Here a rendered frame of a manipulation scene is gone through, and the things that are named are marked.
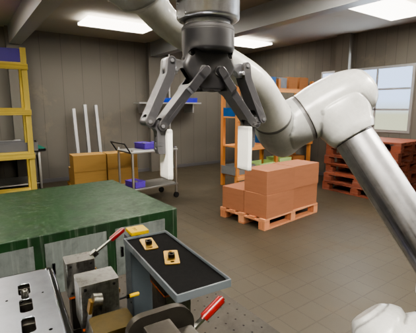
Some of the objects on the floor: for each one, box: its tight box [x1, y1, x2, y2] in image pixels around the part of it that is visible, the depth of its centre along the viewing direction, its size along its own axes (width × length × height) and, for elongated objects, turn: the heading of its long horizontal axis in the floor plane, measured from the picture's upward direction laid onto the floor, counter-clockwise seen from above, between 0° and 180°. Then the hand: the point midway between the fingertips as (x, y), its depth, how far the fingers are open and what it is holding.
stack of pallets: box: [322, 137, 416, 199], centre depth 630 cm, size 140×96×99 cm
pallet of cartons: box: [221, 159, 319, 231], centre depth 502 cm, size 92×129×76 cm
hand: (208, 166), depth 52 cm, fingers open, 13 cm apart
